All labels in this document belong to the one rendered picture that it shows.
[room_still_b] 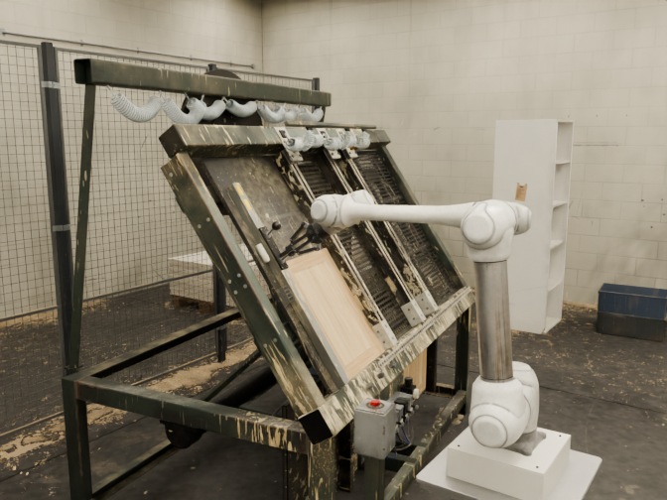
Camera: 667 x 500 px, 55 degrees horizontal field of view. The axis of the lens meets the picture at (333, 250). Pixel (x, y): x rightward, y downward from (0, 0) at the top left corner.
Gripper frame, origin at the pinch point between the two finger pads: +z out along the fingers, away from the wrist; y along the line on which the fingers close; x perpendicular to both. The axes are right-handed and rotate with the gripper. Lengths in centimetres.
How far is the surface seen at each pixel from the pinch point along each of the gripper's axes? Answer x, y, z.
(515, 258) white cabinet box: 414, 69, 25
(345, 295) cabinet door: 50, 25, 14
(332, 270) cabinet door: 50, 12, 14
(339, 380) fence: 7, 54, 13
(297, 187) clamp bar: 56, -32, 11
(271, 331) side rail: -17.2, 24.4, 13.0
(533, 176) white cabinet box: 412, 9, -30
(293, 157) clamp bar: 55, -45, 5
